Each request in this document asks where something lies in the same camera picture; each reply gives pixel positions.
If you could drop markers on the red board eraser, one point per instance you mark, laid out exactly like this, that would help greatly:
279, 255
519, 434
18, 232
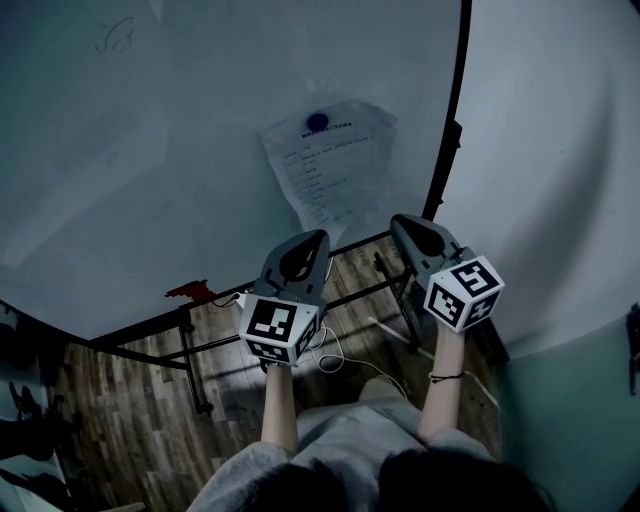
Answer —
189, 291

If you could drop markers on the person's right forearm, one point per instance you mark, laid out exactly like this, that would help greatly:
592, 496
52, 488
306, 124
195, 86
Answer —
442, 405

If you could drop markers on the large white whiteboard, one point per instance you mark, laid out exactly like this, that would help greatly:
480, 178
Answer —
150, 175

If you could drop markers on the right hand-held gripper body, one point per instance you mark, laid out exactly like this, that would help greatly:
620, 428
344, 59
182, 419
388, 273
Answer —
465, 295

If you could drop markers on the frosted glass door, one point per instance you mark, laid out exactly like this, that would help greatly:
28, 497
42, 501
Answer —
565, 425

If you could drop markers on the white printed paper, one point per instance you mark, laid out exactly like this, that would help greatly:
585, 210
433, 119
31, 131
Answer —
335, 170

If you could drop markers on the round blue magnet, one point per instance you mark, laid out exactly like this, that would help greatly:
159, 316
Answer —
316, 120

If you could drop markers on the person's left forearm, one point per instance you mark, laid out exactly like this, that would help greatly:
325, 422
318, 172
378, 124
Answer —
280, 410

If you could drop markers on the black office chair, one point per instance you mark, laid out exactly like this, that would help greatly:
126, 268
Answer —
30, 487
25, 345
30, 430

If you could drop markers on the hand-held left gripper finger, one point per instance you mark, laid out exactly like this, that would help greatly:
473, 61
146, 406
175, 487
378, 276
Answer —
322, 270
271, 265

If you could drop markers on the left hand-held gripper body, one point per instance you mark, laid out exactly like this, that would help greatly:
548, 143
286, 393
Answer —
272, 325

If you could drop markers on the person's grey shirt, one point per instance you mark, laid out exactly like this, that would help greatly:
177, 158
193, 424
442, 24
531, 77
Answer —
345, 450

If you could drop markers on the person's right beige shoe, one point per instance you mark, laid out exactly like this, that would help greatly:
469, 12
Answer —
382, 390

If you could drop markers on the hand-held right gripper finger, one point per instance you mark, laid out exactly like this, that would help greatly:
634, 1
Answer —
412, 257
440, 234

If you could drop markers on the black wrist band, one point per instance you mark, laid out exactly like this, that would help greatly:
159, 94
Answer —
445, 376

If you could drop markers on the white stick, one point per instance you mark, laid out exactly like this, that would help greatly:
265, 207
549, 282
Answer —
400, 336

